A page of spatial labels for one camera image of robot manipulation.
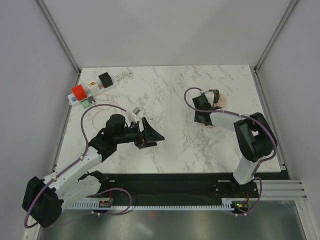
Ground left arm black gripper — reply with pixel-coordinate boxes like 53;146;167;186
115;117;164;149

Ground pink round power socket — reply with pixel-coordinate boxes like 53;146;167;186
200;94;227;129

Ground dark green cube plug adapter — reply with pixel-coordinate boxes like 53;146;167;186
208;89;220;99

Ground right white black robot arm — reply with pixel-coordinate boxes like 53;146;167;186
192;93;278;197

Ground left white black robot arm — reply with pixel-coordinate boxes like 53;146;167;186
22;114;165;229

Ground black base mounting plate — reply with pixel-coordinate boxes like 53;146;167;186
82;172;261;211

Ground grey small charger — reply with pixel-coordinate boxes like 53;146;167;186
88;95;96;104

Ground black cube adapter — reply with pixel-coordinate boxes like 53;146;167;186
98;72;114;89

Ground white cube adapter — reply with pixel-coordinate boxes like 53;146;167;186
86;80;100;95

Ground white power strip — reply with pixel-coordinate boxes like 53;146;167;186
67;75;119;107

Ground red cube adapter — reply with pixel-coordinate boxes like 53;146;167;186
71;84;88;101

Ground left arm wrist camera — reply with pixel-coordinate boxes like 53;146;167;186
127;107;141;123

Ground thin pink charging cable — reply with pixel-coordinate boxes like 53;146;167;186
92;93;123;131

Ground white power strip cord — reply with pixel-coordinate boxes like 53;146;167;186
115;70;133;81

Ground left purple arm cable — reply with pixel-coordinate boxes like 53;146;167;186
23;103;133;228

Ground white slotted cable duct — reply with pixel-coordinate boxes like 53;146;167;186
68;196;249;211

